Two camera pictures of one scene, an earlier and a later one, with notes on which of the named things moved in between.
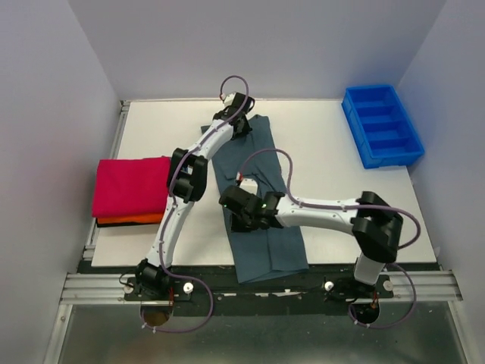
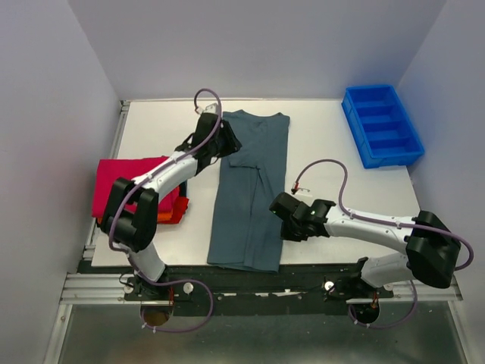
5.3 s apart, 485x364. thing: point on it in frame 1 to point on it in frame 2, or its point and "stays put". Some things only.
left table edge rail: (87, 252) stays put
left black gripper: (244, 131) to (233, 144)
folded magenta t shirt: (131, 186) stays put
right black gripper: (236, 225) to (285, 233)
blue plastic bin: (381, 128) stays put
